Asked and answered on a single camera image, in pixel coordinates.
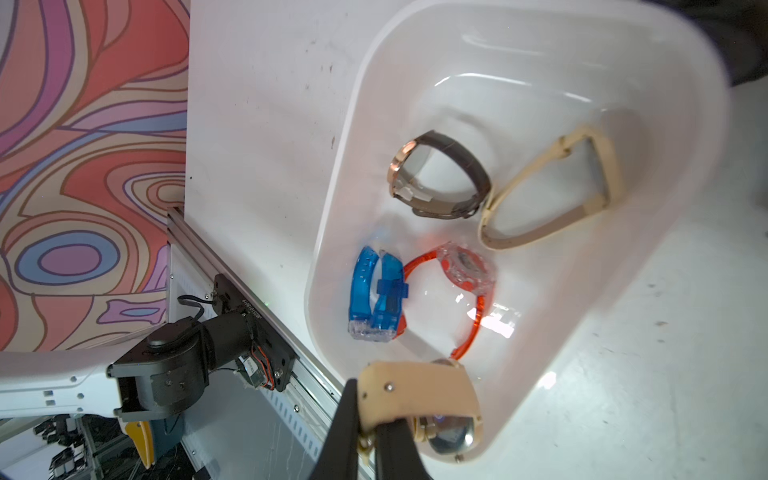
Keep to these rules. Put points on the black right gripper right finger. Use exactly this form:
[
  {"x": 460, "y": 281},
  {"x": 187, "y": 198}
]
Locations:
[{"x": 396, "y": 455}]

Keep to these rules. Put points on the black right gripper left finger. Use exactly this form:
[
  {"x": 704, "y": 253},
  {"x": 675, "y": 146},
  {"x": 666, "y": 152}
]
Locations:
[{"x": 338, "y": 459}]

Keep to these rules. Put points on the cream square face watch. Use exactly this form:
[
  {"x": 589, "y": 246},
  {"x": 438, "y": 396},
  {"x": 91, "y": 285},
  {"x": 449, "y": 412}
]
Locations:
[{"x": 437, "y": 400}]

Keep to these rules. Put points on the blue transparent watch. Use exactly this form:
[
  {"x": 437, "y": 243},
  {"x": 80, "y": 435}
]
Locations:
[{"x": 378, "y": 289}]

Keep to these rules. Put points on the red transparent watch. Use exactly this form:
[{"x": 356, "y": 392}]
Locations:
[{"x": 470, "y": 272}]

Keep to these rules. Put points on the dark brown leather watch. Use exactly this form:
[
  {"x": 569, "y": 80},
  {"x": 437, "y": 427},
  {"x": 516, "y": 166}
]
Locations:
[{"x": 438, "y": 177}]

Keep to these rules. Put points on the beige strap watch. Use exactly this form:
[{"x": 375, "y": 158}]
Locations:
[{"x": 579, "y": 176}]

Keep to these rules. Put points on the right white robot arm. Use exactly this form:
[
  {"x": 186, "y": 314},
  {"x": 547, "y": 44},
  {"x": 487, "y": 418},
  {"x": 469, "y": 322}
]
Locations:
[{"x": 162, "y": 372}]

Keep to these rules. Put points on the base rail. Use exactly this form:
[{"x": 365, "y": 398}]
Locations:
[{"x": 265, "y": 414}]

